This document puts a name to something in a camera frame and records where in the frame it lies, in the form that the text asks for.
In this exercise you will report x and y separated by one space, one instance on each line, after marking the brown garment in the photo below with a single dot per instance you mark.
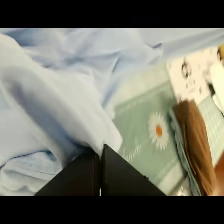
196 146

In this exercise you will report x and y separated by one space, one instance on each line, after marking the light blue shirt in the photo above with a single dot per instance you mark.
50 100

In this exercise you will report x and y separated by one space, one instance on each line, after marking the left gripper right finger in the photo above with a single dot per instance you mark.
125 176

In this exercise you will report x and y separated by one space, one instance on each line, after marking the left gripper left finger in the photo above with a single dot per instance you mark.
78 178

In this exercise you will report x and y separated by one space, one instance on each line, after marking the white printed garment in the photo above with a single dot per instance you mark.
191 75

